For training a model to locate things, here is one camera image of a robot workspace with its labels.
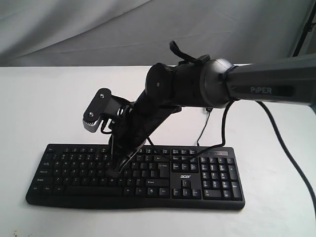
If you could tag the black acer keyboard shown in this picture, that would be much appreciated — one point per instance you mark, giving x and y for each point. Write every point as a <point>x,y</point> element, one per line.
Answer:
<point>74,176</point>

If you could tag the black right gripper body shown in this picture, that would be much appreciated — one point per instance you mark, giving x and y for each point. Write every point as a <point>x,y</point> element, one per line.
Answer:
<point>140,120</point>

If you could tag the grey backdrop cloth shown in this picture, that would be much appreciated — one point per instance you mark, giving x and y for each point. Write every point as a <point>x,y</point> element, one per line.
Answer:
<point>138,32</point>

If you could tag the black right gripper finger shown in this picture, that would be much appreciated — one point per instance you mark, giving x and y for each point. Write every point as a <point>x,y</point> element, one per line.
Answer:
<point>130,152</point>
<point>118,160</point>

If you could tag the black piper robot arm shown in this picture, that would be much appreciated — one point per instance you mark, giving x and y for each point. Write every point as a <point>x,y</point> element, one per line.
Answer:
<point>206,82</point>

